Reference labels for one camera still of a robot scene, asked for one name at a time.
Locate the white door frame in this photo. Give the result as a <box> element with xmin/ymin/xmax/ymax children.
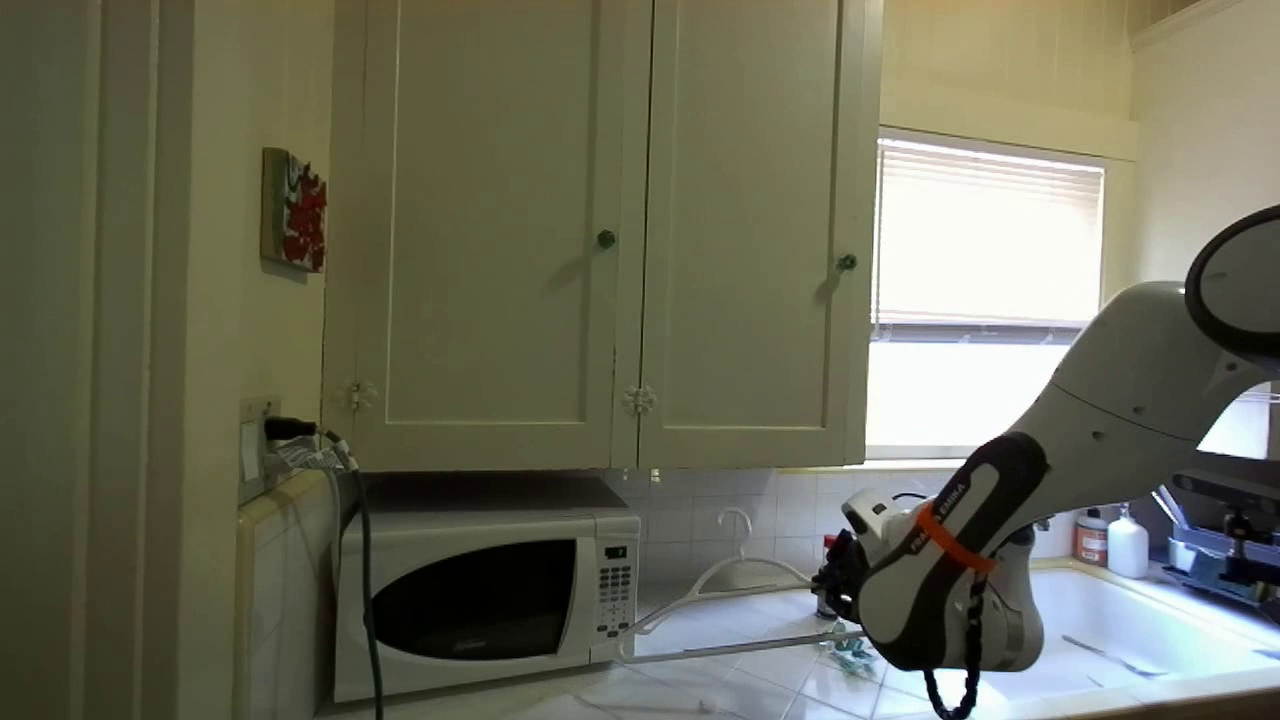
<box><xmin>76</xmin><ymin>0</ymin><xmax>184</xmax><ymax>720</ymax></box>

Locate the white microwave oven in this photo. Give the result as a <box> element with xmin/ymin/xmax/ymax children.
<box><xmin>332</xmin><ymin>502</ymin><xmax>645</xmax><ymax>708</ymax></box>

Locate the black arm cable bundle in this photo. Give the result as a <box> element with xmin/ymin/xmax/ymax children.
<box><xmin>918</xmin><ymin>581</ymin><xmax>991</xmax><ymax>720</ymax></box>

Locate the white kitchen sink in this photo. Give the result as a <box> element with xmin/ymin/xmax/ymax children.
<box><xmin>1024</xmin><ymin>559</ymin><xmax>1280</xmax><ymax>708</ymax></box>

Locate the white plastic bottle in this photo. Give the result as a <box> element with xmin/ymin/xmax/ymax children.
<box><xmin>1102</xmin><ymin>498</ymin><xmax>1150</xmax><ymax>581</ymax></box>

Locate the dish rack with utensils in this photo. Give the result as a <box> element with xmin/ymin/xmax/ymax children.
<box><xmin>1150</xmin><ymin>453</ymin><xmax>1280</xmax><ymax>615</ymax></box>

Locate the brown soap dispenser bottle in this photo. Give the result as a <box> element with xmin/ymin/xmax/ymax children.
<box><xmin>1072</xmin><ymin>502</ymin><xmax>1113</xmax><ymax>567</ymax></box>

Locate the white coat hanger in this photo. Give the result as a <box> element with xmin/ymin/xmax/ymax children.
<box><xmin>577</xmin><ymin>546</ymin><xmax>882</xmax><ymax>720</ymax></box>

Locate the red flower wall picture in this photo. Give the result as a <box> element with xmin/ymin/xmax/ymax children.
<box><xmin>261</xmin><ymin>145</ymin><xmax>332</xmax><ymax>279</ymax></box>

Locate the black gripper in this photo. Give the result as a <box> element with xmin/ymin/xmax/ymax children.
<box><xmin>811</xmin><ymin>525</ymin><xmax>871</xmax><ymax>625</ymax></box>

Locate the small teal wrapper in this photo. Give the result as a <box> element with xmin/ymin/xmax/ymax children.
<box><xmin>829</xmin><ymin>628</ymin><xmax>880</xmax><ymax>678</ymax></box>

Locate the orange strap on arm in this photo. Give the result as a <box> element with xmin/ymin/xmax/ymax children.
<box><xmin>911</xmin><ymin>502</ymin><xmax>999</xmax><ymax>581</ymax></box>

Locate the black power cable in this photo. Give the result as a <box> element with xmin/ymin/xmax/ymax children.
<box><xmin>345</xmin><ymin>457</ymin><xmax>393</xmax><ymax>720</ymax></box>

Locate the cream cabinet door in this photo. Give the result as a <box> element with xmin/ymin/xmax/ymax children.
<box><xmin>324</xmin><ymin>0</ymin><xmax>649</xmax><ymax>473</ymax></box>
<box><xmin>645</xmin><ymin>0</ymin><xmax>889</xmax><ymax>473</ymax></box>

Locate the white window blind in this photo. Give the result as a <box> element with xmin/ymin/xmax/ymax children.
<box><xmin>871</xmin><ymin>132</ymin><xmax>1113</xmax><ymax>462</ymax></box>

